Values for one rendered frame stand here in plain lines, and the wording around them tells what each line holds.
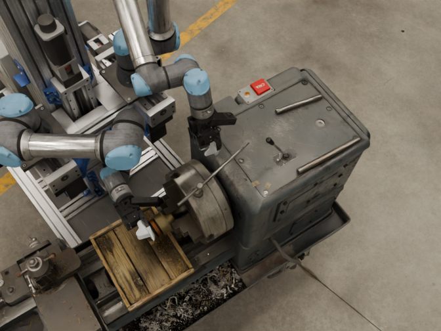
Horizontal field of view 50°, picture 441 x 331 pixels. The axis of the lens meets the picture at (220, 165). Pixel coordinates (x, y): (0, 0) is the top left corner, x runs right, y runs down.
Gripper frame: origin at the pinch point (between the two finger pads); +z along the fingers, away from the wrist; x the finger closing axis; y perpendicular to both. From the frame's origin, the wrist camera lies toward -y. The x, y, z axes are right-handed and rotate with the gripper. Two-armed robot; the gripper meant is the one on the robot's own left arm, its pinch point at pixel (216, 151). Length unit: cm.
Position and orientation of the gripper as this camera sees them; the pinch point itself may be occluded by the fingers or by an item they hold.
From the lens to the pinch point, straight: 169.0
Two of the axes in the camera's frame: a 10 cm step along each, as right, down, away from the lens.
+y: -8.4, 4.7, -2.7
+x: 5.3, 5.9, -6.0
